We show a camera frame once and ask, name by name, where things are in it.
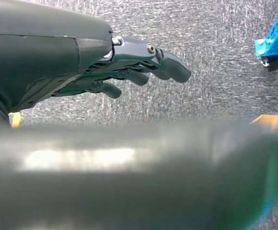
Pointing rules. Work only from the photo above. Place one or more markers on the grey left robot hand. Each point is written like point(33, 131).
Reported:
point(45, 47)

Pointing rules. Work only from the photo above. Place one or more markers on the glossy grey robot body shell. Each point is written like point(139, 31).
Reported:
point(129, 177)

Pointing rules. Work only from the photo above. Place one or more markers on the blue metal shelf rack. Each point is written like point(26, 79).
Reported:
point(273, 38)

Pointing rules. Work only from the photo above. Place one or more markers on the yellow floor tape rectangle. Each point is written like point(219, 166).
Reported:
point(270, 121)

